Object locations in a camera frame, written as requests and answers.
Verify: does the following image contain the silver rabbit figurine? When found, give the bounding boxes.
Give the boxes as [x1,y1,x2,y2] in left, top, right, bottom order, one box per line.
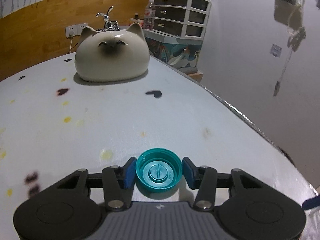
[95,6,120,31]

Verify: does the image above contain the white wall power socket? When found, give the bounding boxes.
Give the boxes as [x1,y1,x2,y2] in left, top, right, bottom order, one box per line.
[65,23,88,38]

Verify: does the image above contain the teal plastic bottle cap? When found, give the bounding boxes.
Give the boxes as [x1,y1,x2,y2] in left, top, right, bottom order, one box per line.
[136,148,183,193]

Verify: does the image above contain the clear plastic water bottle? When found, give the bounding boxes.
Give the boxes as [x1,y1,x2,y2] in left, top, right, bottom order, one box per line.
[143,0,156,30]

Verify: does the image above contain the white ceramic cat figurine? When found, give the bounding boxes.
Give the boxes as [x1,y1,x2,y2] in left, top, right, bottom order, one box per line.
[74,23,150,82]

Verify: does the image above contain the white drawer organizer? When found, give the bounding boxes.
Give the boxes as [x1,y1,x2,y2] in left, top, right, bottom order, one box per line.
[153,0,212,41]

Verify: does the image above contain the colourful storage box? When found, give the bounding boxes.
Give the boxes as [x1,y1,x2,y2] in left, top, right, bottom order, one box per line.
[144,30,202,74]

